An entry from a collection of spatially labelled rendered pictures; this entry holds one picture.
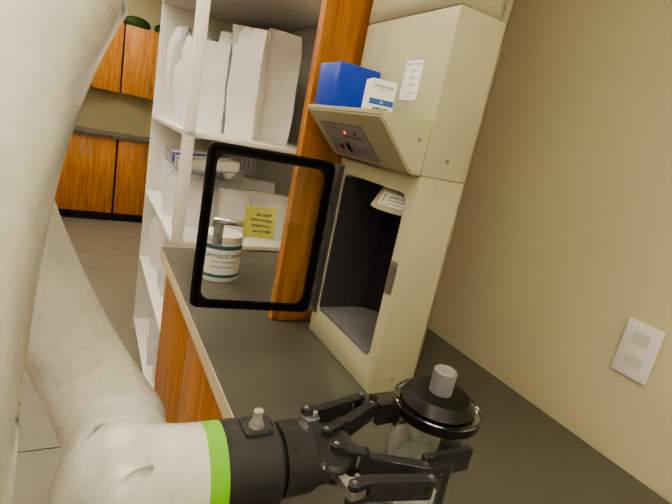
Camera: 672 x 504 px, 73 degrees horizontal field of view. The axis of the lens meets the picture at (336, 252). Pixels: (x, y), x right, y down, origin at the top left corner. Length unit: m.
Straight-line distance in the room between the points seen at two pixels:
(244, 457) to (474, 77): 0.75
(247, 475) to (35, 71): 0.35
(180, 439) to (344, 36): 0.98
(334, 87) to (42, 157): 0.78
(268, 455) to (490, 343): 0.94
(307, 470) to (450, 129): 0.65
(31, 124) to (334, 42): 0.95
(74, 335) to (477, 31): 0.79
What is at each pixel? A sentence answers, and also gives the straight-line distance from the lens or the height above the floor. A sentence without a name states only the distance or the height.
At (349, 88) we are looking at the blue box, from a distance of 1.02.
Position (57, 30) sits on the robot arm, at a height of 1.48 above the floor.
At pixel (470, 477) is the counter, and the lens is 0.90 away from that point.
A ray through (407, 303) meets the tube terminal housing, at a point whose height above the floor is 1.15.
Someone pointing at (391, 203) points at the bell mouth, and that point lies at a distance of 0.99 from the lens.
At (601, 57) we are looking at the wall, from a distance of 1.24.
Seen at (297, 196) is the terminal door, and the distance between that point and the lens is 1.12.
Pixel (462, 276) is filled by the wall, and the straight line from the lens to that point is 1.39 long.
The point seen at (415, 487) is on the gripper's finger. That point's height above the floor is 1.13.
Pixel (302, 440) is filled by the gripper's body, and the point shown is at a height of 1.15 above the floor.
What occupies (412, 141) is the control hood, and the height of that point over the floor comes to 1.47.
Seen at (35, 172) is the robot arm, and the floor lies 1.40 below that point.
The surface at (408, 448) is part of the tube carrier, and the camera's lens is 0.59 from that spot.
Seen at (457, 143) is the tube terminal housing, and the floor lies 1.48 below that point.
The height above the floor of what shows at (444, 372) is 1.21.
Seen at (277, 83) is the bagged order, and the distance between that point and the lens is 2.20.
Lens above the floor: 1.45
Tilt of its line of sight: 14 degrees down
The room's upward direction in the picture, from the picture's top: 11 degrees clockwise
